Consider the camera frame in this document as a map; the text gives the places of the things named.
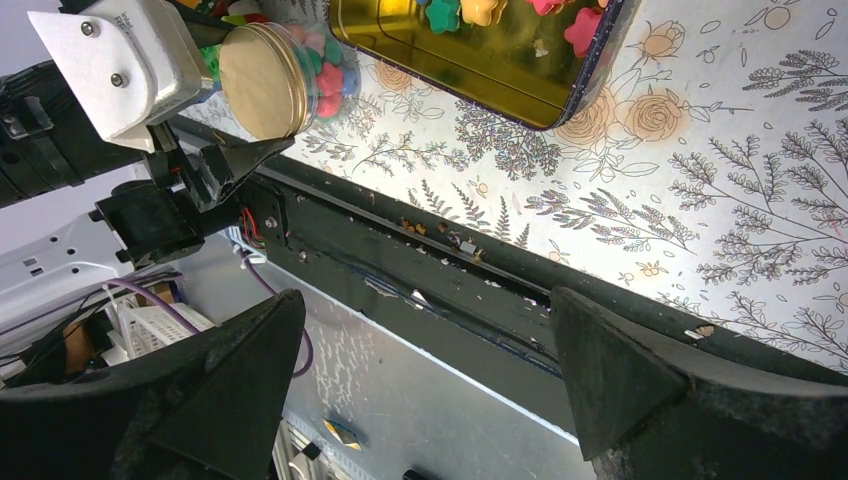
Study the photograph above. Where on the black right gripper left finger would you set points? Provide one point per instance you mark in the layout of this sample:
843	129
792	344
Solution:
207	407

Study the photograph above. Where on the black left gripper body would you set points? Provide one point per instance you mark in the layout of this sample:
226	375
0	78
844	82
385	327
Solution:
48	143

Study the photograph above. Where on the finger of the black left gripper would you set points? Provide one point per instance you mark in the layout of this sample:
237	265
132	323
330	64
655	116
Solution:
223	169

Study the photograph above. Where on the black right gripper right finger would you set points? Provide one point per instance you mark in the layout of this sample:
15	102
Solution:
646	406

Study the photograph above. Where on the white round jar lid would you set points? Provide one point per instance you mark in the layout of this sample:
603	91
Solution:
267	77

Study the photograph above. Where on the gold tin star candies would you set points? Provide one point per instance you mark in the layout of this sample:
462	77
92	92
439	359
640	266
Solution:
539	70

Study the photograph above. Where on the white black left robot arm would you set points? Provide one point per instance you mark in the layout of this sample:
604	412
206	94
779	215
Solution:
82	253

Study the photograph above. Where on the floral tablecloth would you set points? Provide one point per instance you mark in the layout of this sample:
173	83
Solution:
710	172

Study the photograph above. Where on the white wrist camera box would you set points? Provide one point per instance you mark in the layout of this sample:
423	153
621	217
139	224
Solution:
130	65

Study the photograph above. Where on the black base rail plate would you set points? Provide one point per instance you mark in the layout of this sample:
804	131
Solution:
471	287

